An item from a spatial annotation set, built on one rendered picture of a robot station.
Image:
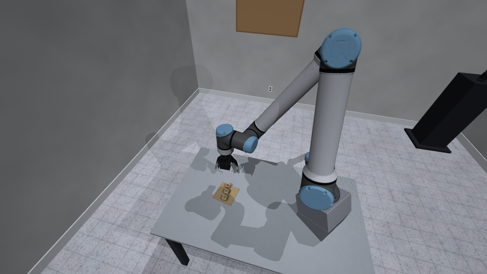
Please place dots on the tan flat mat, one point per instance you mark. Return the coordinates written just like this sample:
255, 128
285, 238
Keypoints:
230, 197

